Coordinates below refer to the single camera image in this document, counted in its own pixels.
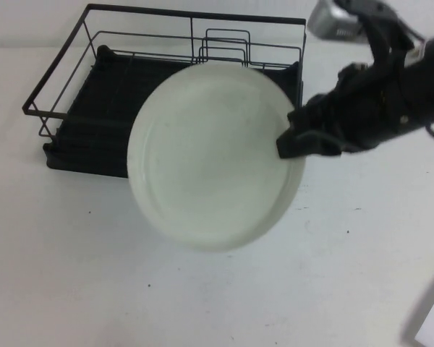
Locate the black plastic drip tray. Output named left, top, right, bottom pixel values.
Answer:
left=43, top=45, right=305, bottom=180

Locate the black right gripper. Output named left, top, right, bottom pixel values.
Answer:
left=276, top=63, right=412, bottom=160

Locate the black wire dish rack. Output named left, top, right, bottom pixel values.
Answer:
left=21, top=3, right=307, bottom=140

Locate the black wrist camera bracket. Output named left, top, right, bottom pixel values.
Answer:
left=334, top=0, right=426, bottom=73

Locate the white round plate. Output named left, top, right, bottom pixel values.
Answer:
left=126, top=64, right=307, bottom=253

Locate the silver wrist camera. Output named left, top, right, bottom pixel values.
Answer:
left=307, top=0, right=365, bottom=40

